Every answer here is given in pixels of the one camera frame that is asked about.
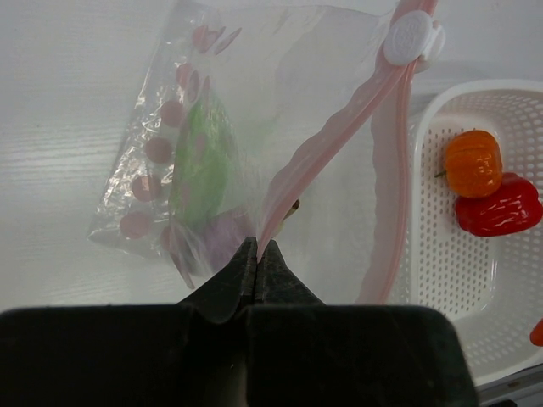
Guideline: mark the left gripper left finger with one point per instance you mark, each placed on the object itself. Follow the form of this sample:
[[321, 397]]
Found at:
[[113, 355]]

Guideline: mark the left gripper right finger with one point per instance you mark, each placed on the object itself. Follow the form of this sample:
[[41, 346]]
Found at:
[[303, 353]]

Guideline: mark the purple toy eggplant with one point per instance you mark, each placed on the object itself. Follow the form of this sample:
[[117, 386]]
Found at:
[[223, 236]]

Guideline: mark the green toy leaf vegetable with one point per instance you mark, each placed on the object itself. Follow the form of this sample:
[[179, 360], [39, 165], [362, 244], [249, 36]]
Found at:
[[202, 163]]

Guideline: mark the clear zip top bag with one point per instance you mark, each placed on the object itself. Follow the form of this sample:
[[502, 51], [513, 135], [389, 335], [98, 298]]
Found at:
[[318, 98]]

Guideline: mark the orange toy pumpkin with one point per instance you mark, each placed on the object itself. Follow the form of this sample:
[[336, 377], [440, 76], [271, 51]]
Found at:
[[472, 164]]

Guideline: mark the orange toy carrot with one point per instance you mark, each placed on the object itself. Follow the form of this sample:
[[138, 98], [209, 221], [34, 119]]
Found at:
[[536, 336]]

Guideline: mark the white perforated plastic basket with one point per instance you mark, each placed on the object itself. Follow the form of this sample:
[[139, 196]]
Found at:
[[490, 288]]

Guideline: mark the red toy strawberry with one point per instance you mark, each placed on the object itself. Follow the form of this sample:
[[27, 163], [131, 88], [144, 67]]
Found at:
[[513, 208]]

